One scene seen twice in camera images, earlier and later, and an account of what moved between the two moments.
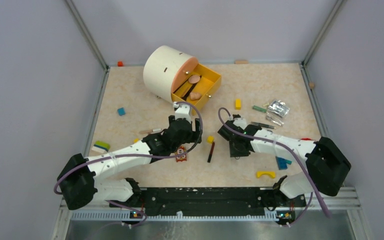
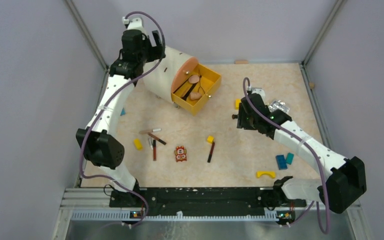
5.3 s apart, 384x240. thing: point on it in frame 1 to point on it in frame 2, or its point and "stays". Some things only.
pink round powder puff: [194, 79] stays
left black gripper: [195, 136] to [156, 52]
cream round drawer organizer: [175, 76] stays
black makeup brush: [186, 96] stays
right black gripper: [235, 153] to [242, 122]
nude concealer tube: [145, 132] stays
